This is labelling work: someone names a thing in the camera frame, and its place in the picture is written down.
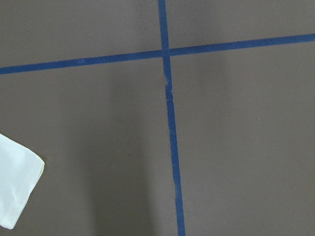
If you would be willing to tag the cream long-sleeve cat shirt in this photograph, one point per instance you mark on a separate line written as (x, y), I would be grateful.
(20, 170)

